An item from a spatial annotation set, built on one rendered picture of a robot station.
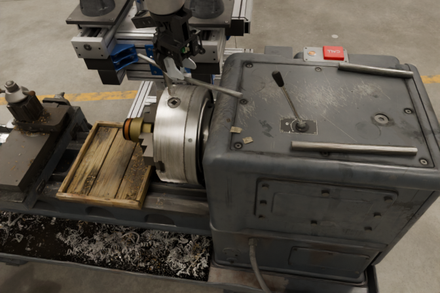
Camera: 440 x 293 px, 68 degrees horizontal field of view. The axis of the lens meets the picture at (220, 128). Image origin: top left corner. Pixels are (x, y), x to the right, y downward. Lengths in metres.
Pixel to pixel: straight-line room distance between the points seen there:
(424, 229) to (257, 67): 1.62
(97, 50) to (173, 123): 0.72
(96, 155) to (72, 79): 2.02
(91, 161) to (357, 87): 0.97
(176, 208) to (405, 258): 1.44
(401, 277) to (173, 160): 1.55
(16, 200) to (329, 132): 1.03
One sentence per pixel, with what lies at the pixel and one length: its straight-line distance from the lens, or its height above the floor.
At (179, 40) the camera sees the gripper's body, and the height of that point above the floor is 1.51.
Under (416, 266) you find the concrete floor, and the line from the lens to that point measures 2.21.
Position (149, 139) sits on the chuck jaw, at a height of 1.11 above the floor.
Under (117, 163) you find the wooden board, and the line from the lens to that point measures 1.30.
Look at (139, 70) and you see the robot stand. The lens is 1.72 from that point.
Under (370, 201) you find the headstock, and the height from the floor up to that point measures 1.12.
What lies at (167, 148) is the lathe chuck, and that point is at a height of 1.17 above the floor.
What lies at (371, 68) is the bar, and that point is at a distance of 1.05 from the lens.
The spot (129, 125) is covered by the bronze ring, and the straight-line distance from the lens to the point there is 1.09.
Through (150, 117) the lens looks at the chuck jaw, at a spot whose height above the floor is 1.13.
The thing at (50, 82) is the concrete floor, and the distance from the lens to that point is 3.39.
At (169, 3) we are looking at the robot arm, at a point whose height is 1.59.
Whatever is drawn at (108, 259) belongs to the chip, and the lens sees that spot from 1.49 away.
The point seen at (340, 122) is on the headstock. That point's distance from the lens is 0.89.
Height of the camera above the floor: 1.88
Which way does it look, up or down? 48 degrees down
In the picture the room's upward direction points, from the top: 4 degrees counter-clockwise
